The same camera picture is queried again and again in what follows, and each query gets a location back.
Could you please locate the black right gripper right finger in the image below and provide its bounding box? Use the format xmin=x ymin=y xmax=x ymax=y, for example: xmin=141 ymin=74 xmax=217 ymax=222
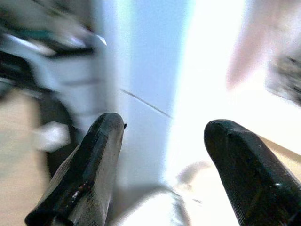
xmin=203 ymin=119 xmax=301 ymax=226

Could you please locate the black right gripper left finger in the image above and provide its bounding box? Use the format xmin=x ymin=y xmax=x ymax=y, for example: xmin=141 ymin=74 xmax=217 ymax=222
xmin=24 ymin=112 xmax=125 ymax=226

